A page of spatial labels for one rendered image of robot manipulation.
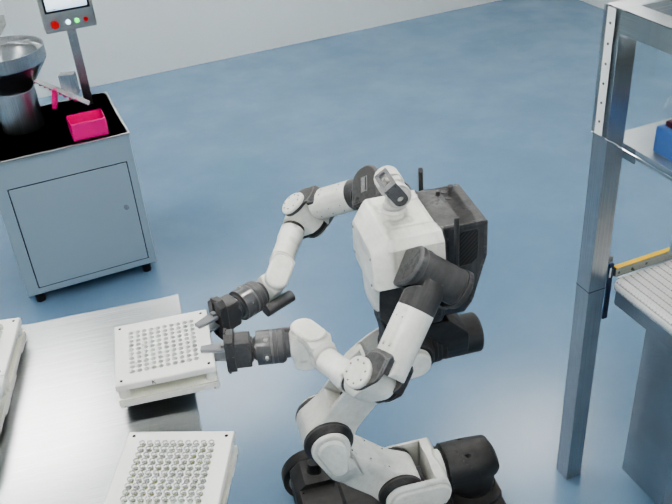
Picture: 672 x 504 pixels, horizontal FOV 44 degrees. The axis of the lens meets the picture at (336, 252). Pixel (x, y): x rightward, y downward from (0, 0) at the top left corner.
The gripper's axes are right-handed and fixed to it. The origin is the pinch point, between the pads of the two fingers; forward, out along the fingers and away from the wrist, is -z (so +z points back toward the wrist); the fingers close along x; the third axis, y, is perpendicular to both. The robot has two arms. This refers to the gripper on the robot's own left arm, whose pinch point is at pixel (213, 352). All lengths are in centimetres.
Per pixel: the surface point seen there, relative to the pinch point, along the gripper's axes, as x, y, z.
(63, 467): 9.4, -24.4, -35.3
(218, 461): 1.7, -35.4, 1.7
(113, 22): 51, 459, -91
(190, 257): 96, 197, -29
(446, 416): 95, 65, 75
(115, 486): 2.1, -38.9, -20.1
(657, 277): 11, 27, 128
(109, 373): 9.2, 7.3, -28.7
